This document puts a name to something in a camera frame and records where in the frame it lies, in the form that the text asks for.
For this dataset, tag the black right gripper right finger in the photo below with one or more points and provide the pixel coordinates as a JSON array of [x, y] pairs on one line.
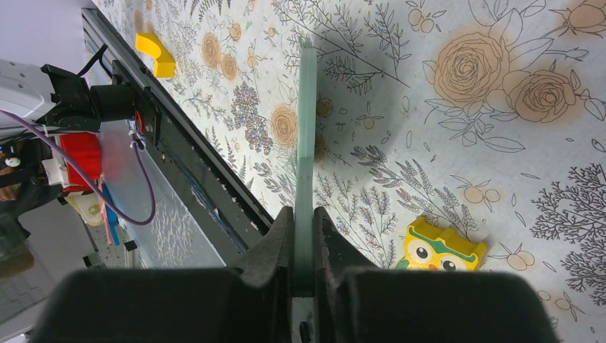
[[356, 301]]

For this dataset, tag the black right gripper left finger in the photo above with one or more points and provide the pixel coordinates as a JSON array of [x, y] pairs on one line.
[[246, 301]]

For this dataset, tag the green hand brush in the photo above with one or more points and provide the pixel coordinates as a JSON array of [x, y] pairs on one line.
[[303, 260]]

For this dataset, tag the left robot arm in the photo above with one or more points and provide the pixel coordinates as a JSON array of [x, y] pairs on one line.
[[59, 99]]

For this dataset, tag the yellow owl block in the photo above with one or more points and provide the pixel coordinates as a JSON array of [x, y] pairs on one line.
[[428, 247]]

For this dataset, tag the red box background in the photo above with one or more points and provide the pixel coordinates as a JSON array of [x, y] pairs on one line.
[[85, 150]]

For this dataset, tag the floral table mat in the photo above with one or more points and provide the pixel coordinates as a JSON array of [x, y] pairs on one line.
[[484, 116]]

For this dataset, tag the yellow owl paper scrap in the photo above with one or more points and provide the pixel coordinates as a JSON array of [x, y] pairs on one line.
[[150, 45]]

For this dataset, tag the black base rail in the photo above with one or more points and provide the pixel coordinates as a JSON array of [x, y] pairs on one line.
[[204, 215]]

